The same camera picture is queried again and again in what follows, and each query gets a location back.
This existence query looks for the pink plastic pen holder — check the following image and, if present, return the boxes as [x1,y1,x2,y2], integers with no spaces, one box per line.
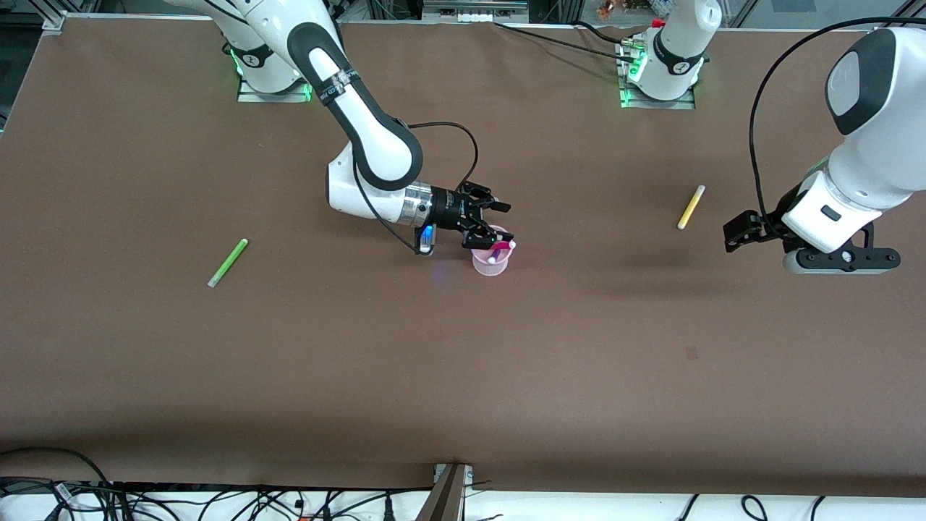
[470,225,515,277]

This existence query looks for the yellow highlighter pen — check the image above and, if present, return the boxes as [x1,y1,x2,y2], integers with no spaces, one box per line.
[677,185,706,230]

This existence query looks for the brown table mat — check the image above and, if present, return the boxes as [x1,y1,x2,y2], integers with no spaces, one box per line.
[0,14,926,499]

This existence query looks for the grey power strip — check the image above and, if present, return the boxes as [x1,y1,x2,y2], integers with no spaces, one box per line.
[422,0,530,24]

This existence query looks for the green highlighter pen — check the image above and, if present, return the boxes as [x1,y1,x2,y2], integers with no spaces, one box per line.
[208,238,250,289]

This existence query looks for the aluminium profile bar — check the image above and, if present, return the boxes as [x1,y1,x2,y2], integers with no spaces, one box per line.
[415,463,475,521]

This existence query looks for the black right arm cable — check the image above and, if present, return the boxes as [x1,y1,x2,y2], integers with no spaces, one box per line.
[352,121,480,255]

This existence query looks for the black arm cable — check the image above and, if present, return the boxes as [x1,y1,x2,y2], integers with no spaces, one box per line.
[748,17,926,243]
[352,121,480,255]

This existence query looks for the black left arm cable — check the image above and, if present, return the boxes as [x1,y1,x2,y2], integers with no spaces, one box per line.
[748,17,926,243]

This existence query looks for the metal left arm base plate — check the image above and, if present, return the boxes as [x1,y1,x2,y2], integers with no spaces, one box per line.
[617,40,697,111]

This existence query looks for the black cable to left base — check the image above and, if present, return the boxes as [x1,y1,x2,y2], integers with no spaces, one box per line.
[493,21,646,64]

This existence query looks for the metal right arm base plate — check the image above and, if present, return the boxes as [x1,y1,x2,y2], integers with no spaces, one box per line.
[237,45,314,103]

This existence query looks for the black looped floor cable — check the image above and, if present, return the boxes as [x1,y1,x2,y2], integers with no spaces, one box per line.
[0,446,135,521]

